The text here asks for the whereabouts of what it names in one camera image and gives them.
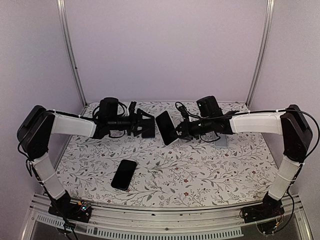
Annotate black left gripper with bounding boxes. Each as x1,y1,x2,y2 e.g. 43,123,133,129
108,108,155,137

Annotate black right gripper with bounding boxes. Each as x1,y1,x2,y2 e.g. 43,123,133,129
170,115,214,140

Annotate black phone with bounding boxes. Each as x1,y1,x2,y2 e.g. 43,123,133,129
141,118,156,139
155,110,176,145
111,159,137,191

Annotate beige phone case with ring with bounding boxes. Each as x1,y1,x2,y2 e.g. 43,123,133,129
155,110,180,146

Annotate light blue phone case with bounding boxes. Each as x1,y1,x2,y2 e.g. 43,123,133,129
214,134,229,148

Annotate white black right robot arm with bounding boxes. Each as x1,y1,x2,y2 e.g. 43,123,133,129
175,96,313,218

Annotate right arm base with board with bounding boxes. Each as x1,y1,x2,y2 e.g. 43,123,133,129
239,200,285,235

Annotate left arm base with board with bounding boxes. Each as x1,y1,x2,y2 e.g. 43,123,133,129
48,200,92,223

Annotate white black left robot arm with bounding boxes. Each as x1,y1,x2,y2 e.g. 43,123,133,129
16,97,155,217

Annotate black phone lying on table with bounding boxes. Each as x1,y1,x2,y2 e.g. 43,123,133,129
111,159,137,191

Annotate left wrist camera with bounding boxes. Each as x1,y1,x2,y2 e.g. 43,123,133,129
127,101,137,115

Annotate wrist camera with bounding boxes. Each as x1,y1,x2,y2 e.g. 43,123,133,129
175,101,190,121
127,101,137,115

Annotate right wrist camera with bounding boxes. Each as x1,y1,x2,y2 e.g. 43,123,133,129
175,101,190,121

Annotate front aluminium rail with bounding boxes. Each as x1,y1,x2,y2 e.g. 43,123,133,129
20,194,314,240

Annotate left aluminium frame post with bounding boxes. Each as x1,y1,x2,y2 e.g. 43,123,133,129
56,0,88,107

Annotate aluminium frame post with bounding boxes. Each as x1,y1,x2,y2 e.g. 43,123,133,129
56,0,88,107
245,0,275,109

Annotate right aluminium frame post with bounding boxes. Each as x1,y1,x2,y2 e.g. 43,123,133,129
245,0,275,109

